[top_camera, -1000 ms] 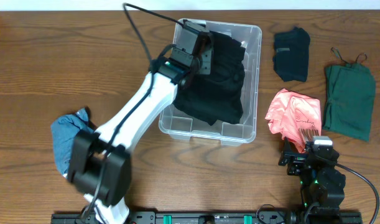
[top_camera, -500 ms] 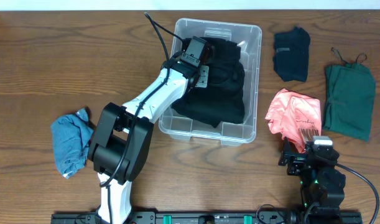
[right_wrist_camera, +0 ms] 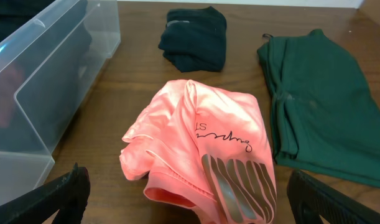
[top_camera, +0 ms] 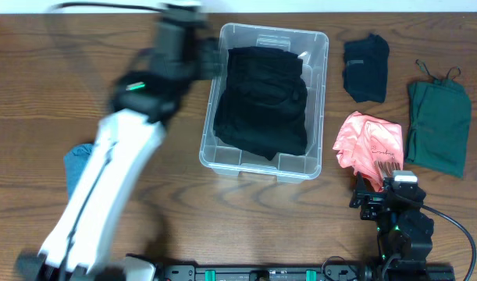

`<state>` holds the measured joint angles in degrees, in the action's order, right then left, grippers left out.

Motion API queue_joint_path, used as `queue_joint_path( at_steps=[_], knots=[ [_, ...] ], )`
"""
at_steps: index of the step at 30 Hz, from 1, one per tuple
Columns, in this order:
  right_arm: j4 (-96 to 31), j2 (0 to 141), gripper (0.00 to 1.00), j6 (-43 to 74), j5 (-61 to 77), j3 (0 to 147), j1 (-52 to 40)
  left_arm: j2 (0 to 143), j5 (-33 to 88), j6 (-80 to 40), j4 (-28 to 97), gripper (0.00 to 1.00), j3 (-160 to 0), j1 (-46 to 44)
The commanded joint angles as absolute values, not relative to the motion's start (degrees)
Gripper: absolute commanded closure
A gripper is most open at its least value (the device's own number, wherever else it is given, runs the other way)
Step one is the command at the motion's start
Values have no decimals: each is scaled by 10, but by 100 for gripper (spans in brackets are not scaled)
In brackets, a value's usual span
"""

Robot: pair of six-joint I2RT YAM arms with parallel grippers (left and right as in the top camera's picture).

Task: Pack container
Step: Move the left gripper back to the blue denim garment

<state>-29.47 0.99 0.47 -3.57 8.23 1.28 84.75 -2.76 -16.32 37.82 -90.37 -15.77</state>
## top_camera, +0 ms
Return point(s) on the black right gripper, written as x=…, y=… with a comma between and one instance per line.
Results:
x=375, y=200

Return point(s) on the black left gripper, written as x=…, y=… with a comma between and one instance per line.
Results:
x=201, y=57

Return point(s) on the large black garment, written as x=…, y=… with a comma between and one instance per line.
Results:
x=262, y=109

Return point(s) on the dark green camisole top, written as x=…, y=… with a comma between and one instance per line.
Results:
x=440, y=115

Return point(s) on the blue cloth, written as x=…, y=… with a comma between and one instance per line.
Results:
x=74, y=162

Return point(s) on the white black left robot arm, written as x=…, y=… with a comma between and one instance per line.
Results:
x=143, y=102

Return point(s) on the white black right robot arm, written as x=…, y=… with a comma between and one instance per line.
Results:
x=404, y=233

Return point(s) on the pink printed shirt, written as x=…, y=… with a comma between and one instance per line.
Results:
x=364, y=140

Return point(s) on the clear plastic storage bin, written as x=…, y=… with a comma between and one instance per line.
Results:
x=310, y=46

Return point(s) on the small black folded garment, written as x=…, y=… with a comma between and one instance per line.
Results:
x=366, y=69

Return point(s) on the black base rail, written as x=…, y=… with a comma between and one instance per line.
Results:
x=331, y=271

